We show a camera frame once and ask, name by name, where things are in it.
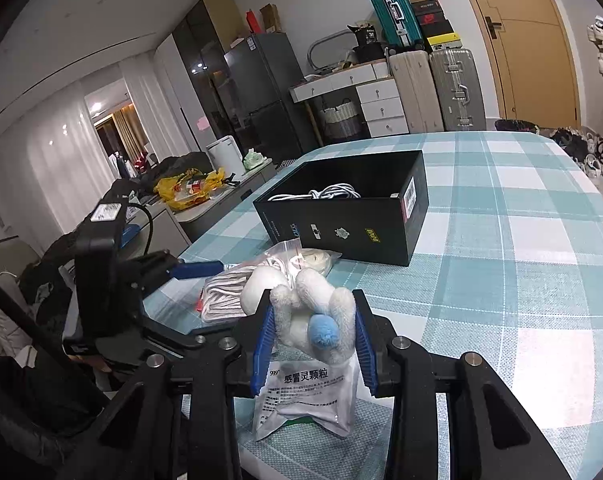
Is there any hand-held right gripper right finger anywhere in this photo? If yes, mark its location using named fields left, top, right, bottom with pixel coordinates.
left=351, top=290, right=572, bottom=480

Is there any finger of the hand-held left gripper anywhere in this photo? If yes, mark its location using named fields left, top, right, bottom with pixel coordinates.
left=144, top=254, right=224, bottom=288
left=141, top=312, right=217, bottom=356

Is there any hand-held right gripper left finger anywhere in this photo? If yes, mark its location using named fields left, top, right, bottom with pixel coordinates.
left=56, top=290, right=277, bottom=480

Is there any bagged white rope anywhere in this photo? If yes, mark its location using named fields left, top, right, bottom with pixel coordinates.
left=200, top=264, right=264, bottom=324

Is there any white plush toy blue tail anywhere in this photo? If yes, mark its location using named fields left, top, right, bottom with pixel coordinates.
left=241, top=266, right=357, bottom=366

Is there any white green medicine packet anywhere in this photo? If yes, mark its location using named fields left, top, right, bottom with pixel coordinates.
left=251, top=347, right=361, bottom=443

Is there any bagged white cable bundle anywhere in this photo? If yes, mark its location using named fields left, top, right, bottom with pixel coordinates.
left=260, top=239, right=343, bottom=282

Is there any black cardboard box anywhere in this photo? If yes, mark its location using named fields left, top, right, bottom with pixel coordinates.
left=252, top=150, right=429, bottom=267

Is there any grey side cabinet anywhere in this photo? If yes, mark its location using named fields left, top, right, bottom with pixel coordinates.
left=146, top=160, right=279, bottom=256

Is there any yellow plastic bag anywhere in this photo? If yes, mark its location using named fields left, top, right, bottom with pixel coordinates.
left=154, top=169, right=227, bottom=211

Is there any black cloth pile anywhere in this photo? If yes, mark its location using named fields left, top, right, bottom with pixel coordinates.
left=108, top=152, right=217, bottom=201

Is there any white padded chair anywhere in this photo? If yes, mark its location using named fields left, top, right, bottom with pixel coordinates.
left=0, top=237, right=42, bottom=356

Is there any white trash bin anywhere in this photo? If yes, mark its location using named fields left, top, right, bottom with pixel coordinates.
left=206, top=140, right=244, bottom=177

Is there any white curtain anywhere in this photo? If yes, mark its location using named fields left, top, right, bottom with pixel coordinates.
left=0, top=55, right=202, bottom=241

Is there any dark cloth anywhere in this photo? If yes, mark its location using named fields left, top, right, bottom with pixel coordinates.
left=0, top=352, right=117, bottom=480

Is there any teal checked tablecloth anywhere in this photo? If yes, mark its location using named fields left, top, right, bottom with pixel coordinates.
left=144, top=130, right=603, bottom=480

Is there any grey refrigerator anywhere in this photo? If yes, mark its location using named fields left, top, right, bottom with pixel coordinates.
left=224, top=32, right=327, bottom=163

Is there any woven laundry basket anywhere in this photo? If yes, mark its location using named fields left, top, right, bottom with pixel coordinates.
left=317, top=101, right=366, bottom=142

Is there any dark glass cabinet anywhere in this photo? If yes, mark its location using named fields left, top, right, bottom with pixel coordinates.
left=172, top=0, right=247, bottom=153

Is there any white drawer desk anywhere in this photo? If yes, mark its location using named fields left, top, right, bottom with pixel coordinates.
left=288, top=60, right=409, bottom=146

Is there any beige suitcase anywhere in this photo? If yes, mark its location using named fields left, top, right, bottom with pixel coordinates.
left=387, top=50, right=445, bottom=134

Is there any black round basket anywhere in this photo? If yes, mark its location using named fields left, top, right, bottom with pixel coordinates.
left=495, top=119, right=541, bottom=134

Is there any silver suitcase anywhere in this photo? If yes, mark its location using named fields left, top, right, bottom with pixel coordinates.
left=429, top=48, right=487, bottom=132

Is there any pile of shoes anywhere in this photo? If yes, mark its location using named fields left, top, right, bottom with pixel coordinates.
left=549, top=127, right=603, bottom=178

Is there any black yellow shoe box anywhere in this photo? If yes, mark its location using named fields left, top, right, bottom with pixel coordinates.
left=425, top=32, right=462, bottom=53

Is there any teal suitcase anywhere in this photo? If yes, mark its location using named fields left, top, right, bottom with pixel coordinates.
left=365, top=0, right=425, bottom=52

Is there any wooden door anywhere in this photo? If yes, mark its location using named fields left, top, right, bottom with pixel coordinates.
left=451, top=0, right=582, bottom=133

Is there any red black shoe box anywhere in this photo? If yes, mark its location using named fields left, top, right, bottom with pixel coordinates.
left=411, top=0, right=452, bottom=26

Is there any black cable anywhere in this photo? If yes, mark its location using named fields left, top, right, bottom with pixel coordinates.
left=126, top=202, right=155, bottom=261

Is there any loose white cable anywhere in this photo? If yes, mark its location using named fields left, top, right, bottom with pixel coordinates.
left=268, top=183, right=363, bottom=202

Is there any oval metal frame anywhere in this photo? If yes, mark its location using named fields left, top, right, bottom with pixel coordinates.
left=309, top=30, right=362, bottom=73

